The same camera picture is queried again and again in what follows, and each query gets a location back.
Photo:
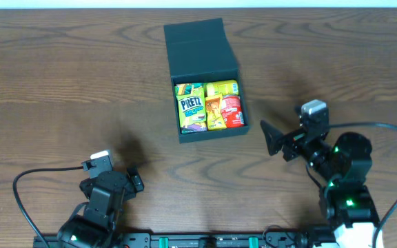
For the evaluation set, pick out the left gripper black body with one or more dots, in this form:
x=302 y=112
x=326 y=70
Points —
x=135 y=180

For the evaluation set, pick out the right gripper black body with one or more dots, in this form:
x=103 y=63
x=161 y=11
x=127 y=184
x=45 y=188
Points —
x=289 y=143

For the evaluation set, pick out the red Pringles can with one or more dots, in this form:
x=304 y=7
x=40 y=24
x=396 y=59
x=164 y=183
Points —
x=231 y=111

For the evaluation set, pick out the yellow snack can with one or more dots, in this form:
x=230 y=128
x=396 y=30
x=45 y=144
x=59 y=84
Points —
x=227 y=87

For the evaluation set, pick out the yellow orange snack packet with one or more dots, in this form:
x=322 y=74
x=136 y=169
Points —
x=215 y=119

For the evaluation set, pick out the Pretz snack box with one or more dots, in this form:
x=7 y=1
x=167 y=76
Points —
x=191 y=105

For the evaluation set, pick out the black gift box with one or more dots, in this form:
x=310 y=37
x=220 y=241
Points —
x=199 y=52

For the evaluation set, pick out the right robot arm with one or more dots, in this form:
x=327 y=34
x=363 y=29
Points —
x=344 y=200

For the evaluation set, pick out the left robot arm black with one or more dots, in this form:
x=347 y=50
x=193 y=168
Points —
x=95 y=227

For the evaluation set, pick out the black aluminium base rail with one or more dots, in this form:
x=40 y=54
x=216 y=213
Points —
x=270 y=239

